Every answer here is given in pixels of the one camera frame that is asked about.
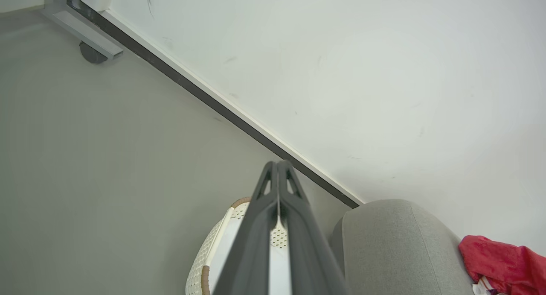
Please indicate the white and black baseboard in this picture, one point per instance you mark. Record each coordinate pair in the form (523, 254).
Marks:
(213, 100)

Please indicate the dark round frame foot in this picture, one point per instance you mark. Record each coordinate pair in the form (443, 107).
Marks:
(93, 56)

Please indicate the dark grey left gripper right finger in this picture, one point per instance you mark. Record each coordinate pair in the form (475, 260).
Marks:
(309, 256)

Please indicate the grey metal frame leg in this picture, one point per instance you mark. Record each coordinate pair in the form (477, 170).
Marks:
(85, 32)

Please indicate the white perforated laundry basket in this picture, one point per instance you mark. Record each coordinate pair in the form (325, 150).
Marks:
(209, 252)

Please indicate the grey fabric sofa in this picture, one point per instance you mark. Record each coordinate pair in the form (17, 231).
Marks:
(396, 252)

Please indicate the red garment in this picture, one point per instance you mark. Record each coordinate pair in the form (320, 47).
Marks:
(507, 263)

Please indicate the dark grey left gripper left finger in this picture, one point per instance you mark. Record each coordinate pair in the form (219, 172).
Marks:
(249, 252)

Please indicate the white garment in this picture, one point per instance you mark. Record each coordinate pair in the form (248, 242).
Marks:
(482, 287)

